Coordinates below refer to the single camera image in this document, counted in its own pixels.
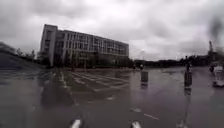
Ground large grey glass-fronted building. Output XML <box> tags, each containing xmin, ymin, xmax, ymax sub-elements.
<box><xmin>39</xmin><ymin>23</ymin><xmax>130</xmax><ymax>69</ymax></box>

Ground dark bollard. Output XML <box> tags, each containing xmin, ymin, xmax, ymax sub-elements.
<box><xmin>140</xmin><ymin>70</ymin><xmax>149</xmax><ymax>85</ymax></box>
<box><xmin>184</xmin><ymin>70</ymin><xmax>193</xmax><ymax>89</ymax></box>

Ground row of trees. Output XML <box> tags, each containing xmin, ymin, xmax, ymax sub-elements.
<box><xmin>132</xmin><ymin>54</ymin><xmax>224</xmax><ymax>69</ymax></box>

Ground robot's own part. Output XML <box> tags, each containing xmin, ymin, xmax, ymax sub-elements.
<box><xmin>131</xmin><ymin>120</ymin><xmax>142</xmax><ymax>128</ymax></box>
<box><xmin>70</xmin><ymin>118</ymin><xmax>83</xmax><ymax>128</ymax></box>

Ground dark sloped embankment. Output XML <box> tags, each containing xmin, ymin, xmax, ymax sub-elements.
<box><xmin>0</xmin><ymin>41</ymin><xmax>46</xmax><ymax>71</ymax></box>

